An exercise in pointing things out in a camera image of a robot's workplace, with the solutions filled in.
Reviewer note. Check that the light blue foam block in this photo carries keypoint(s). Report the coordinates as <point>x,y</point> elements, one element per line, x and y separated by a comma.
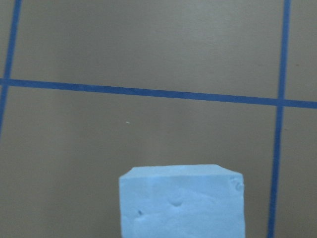
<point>182,201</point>

